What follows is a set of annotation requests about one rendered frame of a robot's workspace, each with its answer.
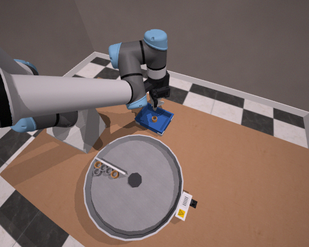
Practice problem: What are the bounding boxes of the blue open crate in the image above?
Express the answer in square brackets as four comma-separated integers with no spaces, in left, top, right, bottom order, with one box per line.
[136,103,174,136]

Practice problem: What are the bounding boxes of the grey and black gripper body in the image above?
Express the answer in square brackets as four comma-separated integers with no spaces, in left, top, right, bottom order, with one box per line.
[148,70,170,99]

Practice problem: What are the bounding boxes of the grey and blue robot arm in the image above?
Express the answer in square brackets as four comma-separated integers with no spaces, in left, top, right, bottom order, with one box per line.
[0,29,168,133]

